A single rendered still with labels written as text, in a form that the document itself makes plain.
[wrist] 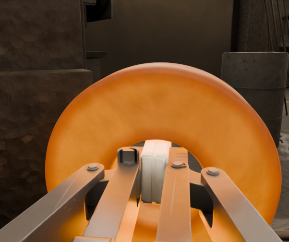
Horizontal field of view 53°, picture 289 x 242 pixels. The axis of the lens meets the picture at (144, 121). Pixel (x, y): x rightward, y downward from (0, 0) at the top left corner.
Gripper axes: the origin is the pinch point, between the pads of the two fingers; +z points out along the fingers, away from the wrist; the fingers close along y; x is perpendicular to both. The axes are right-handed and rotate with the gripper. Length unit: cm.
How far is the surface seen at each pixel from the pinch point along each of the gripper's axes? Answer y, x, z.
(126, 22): -127, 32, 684
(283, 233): 13.8, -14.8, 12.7
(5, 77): -25.3, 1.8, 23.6
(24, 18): -25.0, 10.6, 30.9
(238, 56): 50, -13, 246
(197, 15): 38, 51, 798
